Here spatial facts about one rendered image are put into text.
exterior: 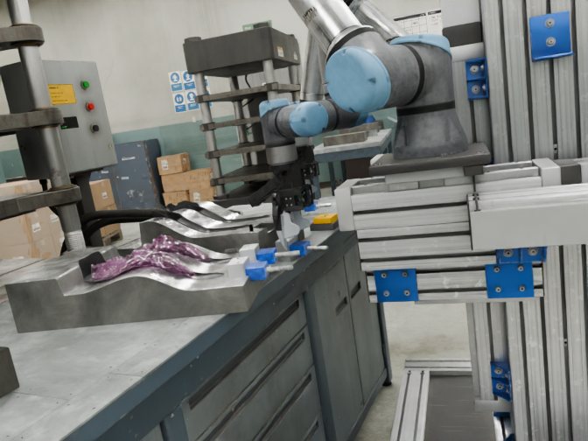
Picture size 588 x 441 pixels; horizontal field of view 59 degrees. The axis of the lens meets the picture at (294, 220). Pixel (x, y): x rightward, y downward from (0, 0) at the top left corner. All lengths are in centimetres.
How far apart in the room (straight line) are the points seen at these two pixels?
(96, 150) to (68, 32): 748
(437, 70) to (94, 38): 843
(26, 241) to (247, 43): 274
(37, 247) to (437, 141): 450
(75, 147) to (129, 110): 693
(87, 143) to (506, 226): 156
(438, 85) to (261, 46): 434
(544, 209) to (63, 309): 93
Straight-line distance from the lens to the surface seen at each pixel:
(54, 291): 118
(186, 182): 821
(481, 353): 146
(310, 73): 167
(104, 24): 920
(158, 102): 872
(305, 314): 153
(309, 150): 184
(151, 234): 149
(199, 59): 555
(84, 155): 208
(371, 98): 95
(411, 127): 107
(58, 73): 207
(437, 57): 107
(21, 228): 518
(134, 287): 109
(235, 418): 123
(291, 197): 128
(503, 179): 108
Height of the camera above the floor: 116
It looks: 11 degrees down
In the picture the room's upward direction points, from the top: 9 degrees counter-clockwise
